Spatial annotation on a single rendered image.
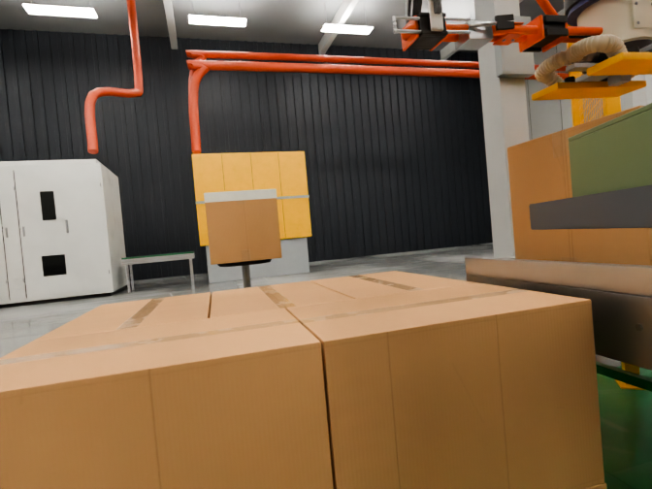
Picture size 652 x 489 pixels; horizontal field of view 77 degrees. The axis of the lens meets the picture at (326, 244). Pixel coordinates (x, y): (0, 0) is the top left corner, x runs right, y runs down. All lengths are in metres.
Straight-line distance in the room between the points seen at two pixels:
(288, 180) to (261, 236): 6.07
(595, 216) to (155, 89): 11.85
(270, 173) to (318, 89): 4.85
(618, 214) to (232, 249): 2.06
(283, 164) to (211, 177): 1.43
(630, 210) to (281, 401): 0.57
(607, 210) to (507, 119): 1.94
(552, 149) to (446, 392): 0.73
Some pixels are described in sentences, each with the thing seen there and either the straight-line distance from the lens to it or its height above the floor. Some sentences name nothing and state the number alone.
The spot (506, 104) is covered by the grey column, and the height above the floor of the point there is 1.33.
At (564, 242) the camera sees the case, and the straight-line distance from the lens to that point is 1.26.
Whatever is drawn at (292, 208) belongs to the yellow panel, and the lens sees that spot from 8.36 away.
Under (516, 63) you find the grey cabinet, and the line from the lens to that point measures 2.51.
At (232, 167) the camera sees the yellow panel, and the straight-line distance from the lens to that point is 8.30.
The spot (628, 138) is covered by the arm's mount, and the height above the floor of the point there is 0.81.
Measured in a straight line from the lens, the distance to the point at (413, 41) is 1.11.
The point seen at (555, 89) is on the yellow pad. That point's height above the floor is 1.08.
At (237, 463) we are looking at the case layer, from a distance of 0.79.
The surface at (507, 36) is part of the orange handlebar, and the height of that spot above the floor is 1.19.
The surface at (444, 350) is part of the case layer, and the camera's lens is 0.84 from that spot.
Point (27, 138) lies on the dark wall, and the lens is 12.35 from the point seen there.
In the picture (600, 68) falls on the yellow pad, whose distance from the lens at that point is 1.32.
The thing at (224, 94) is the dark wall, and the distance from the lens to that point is 12.08.
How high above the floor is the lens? 0.73
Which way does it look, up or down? 1 degrees down
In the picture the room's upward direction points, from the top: 5 degrees counter-clockwise
